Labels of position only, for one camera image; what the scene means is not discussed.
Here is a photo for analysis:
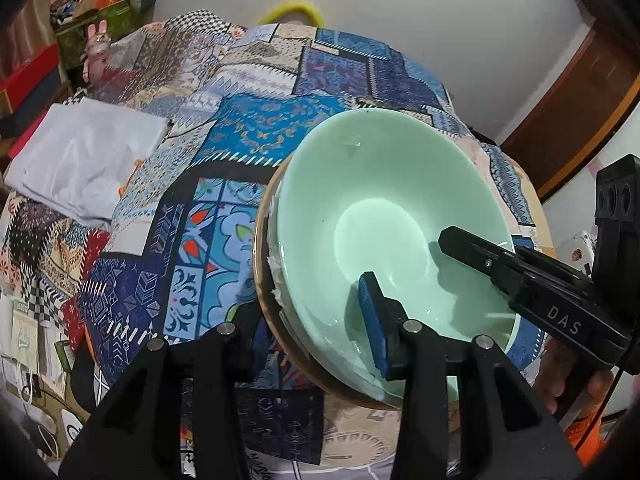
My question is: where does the white folded cloth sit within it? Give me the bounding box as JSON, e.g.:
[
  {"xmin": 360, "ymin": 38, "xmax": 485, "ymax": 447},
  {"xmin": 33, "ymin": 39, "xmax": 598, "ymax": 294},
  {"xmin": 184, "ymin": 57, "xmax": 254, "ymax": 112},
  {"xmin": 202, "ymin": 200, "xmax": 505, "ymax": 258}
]
[{"xmin": 4, "ymin": 98, "xmax": 168, "ymax": 229}]

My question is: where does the pink rabbit toy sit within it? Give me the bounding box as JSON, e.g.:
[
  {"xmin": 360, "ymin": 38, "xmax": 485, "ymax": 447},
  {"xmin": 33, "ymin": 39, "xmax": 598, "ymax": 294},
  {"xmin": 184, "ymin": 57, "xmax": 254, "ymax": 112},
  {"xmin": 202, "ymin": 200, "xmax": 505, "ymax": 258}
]
[{"xmin": 82, "ymin": 20, "xmax": 111, "ymax": 84}]

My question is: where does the green box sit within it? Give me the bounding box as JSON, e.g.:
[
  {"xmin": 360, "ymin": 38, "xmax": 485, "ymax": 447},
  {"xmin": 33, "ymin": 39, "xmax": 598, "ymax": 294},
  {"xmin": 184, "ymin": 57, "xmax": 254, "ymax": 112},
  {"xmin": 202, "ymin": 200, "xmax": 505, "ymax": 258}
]
[{"xmin": 55, "ymin": 0, "xmax": 140, "ymax": 70}]

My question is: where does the blue patchwork tablecloth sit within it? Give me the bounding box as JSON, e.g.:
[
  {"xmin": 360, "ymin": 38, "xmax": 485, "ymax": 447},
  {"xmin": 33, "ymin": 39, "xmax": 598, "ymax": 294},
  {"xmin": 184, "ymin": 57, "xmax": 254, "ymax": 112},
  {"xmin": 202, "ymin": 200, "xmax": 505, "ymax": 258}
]
[{"xmin": 0, "ymin": 8, "xmax": 554, "ymax": 480}]

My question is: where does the person's right hand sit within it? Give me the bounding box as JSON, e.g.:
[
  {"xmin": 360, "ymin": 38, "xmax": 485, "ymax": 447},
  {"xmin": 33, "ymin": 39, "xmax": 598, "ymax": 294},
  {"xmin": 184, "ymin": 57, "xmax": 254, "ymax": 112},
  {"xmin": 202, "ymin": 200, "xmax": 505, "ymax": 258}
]
[{"xmin": 534, "ymin": 336, "xmax": 615, "ymax": 415}]

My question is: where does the yellow round object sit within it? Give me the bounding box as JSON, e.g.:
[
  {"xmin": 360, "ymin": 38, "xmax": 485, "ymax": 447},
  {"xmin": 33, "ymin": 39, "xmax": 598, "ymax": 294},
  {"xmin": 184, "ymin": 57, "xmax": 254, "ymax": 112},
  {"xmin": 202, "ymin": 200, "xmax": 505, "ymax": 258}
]
[{"xmin": 258, "ymin": 0, "xmax": 326, "ymax": 27}]

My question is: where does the mint green bowl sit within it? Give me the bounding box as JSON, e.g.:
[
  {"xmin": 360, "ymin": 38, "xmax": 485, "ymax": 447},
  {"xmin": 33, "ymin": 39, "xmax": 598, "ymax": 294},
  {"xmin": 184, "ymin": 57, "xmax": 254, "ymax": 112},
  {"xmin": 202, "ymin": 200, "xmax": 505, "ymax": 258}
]
[{"xmin": 276, "ymin": 108, "xmax": 520, "ymax": 402}]

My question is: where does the red box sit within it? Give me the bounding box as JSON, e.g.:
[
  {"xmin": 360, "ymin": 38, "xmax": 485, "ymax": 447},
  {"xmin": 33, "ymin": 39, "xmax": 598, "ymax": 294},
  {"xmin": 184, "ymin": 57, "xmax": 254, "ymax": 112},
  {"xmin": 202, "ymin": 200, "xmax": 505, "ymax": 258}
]
[{"xmin": 1, "ymin": 44, "xmax": 61, "ymax": 118}]

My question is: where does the wooden door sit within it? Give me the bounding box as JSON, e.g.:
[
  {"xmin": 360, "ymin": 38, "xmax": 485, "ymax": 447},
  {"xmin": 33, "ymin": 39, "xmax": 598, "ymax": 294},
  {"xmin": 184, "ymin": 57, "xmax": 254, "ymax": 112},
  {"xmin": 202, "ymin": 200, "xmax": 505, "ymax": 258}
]
[{"xmin": 501, "ymin": 23, "xmax": 639, "ymax": 200}]

